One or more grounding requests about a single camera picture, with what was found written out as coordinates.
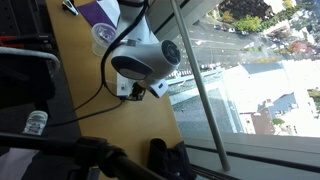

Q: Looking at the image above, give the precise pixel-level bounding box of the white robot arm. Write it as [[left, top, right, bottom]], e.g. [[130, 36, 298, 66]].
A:
[[111, 0, 180, 98]]

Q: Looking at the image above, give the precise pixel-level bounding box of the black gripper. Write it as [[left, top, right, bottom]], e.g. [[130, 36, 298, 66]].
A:
[[128, 82, 146, 101]]

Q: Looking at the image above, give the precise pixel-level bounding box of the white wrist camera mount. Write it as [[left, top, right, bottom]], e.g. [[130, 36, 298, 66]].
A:
[[116, 74, 168, 98]]

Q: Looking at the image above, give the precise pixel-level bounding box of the white paper sheet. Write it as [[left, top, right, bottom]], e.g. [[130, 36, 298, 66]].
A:
[[97, 0, 120, 25]]

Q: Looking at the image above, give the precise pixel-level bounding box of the black camera tripod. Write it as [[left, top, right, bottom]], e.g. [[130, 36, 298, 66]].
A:
[[0, 132, 165, 180]]

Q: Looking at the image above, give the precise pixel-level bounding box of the plastic water bottle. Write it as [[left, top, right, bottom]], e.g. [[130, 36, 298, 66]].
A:
[[23, 110, 48, 135]]

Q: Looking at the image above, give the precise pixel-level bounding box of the clear plastic cup with lid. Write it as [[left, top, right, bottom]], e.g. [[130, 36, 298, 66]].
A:
[[91, 23, 116, 56]]

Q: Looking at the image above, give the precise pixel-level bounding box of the grey window handrail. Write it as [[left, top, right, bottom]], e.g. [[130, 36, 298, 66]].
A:
[[170, 0, 231, 171]]

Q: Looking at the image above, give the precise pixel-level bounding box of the purple folder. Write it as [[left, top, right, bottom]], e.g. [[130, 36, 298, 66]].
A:
[[78, 1, 115, 27]]

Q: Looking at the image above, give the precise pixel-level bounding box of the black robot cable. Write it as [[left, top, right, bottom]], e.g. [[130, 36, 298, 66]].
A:
[[46, 0, 151, 128]]

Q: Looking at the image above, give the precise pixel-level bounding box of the black staple remover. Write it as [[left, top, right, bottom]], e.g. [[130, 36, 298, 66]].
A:
[[62, 0, 79, 16]]

